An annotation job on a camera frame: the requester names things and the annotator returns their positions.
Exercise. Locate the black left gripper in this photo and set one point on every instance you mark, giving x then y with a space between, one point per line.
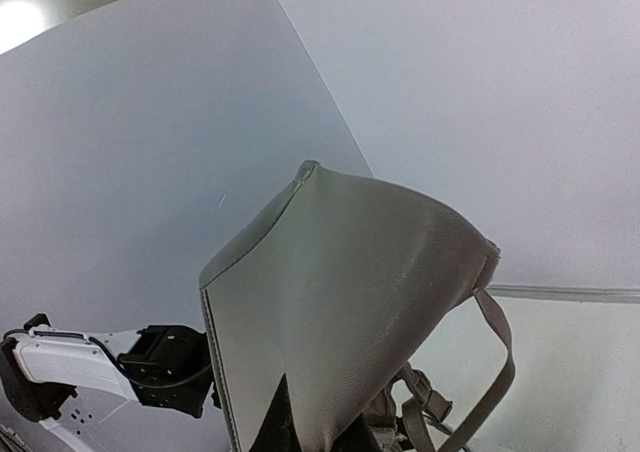
169 367

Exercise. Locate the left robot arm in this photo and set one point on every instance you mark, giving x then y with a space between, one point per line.
43 370

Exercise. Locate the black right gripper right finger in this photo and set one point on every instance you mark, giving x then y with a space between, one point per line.
358 437

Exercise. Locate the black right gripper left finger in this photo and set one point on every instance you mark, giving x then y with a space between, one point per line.
277 432

